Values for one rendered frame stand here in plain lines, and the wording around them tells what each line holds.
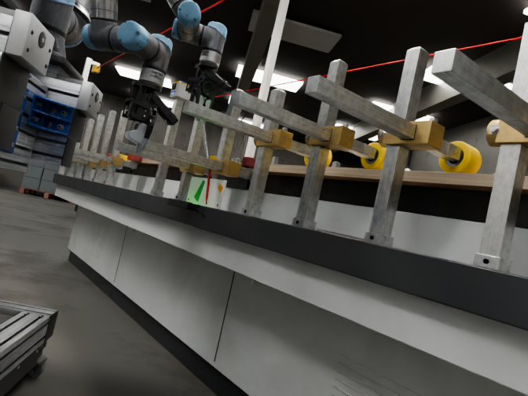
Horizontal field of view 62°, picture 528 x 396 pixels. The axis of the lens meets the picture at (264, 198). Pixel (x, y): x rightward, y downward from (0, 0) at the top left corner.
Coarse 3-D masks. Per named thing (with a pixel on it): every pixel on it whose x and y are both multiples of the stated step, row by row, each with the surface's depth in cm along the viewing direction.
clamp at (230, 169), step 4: (220, 160) 154; (224, 160) 152; (228, 160) 150; (224, 164) 152; (228, 164) 150; (232, 164) 150; (236, 164) 151; (240, 164) 152; (224, 168) 151; (228, 168) 150; (232, 168) 150; (236, 168) 152; (212, 172) 157; (216, 172) 155; (220, 172) 153; (224, 172) 151; (228, 172) 150; (232, 172) 151; (236, 172) 152; (228, 176) 155; (232, 176) 152; (236, 176) 152
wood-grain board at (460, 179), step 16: (128, 160) 282; (144, 160) 260; (304, 176) 150; (336, 176) 132; (352, 176) 127; (368, 176) 122; (416, 176) 110; (432, 176) 106; (448, 176) 103; (464, 176) 100; (480, 176) 97
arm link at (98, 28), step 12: (96, 0) 126; (108, 0) 126; (96, 12) 127; (108, 12) 127; (96, 24) 128; (108, 24) 128; (84, 36) 130; (96, 36) 128; (108, 36) 127; (96, 48) 131; (108, 48) 129
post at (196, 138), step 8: (192, 128) 179; (200, 128) 178; (192, 136) 178; (200, 136) 178; (192, 144) 176; (192, 152) 177; (184, 176) 176; (192, 176) 178; (184, 184) 176; (184, 192) 176
